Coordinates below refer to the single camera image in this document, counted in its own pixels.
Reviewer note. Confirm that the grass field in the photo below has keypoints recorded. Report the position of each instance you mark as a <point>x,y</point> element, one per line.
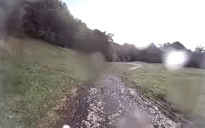
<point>170,83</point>
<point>33,80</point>

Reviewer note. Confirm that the robot's own part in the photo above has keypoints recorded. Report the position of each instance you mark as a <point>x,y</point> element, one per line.
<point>66,126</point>

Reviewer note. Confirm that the wood of dark trees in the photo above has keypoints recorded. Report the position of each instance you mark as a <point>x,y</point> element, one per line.
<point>56,26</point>

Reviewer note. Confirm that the grey gravel path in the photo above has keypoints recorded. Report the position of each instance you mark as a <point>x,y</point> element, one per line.
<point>106,100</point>

